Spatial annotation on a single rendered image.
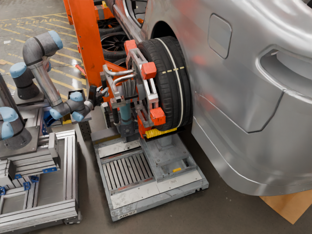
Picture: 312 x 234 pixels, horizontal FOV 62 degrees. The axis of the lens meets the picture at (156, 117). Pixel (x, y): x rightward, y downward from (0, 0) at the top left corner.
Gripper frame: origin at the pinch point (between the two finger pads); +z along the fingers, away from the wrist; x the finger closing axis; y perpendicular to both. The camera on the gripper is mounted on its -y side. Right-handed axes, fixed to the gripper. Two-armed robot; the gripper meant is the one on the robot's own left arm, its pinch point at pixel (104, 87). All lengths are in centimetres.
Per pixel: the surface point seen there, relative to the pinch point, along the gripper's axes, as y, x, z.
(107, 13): 23, -120, 184
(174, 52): -33, 51, 11
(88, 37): -29.9, -17.4, 13.8
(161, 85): -21, 51, -10
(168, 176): 69, 56, -10
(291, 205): 82, 153, 12
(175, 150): 60, 54, 12
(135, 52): -27.9, 23.3, 10.4
